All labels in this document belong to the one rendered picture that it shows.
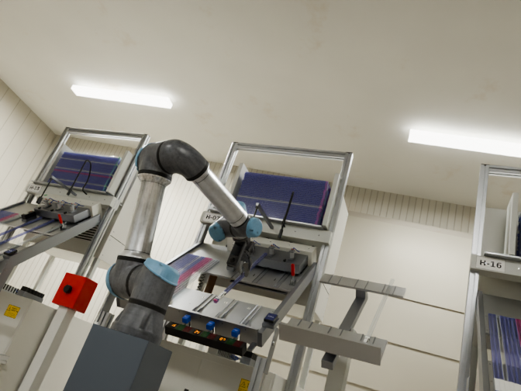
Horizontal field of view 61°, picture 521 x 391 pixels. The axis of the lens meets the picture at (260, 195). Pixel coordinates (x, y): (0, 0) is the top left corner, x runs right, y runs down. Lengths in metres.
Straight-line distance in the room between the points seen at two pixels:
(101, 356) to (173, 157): 0.62
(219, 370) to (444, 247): 3.34
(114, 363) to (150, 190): 0.55
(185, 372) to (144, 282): 0.89
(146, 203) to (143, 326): 0.41
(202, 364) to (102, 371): 0.90
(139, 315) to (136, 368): 0.15
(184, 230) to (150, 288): 4.02
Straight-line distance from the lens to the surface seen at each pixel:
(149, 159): 1.53
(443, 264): 4.89
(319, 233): 2.36
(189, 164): 1.45
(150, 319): 1.34
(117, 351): 1.30
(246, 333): 1.77
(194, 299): 1.99
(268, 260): 2.22
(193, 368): 2.16
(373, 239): 4.91
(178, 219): 5.43
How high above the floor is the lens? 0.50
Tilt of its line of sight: 24 degrees up
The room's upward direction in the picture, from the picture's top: 19 degrees clockwise
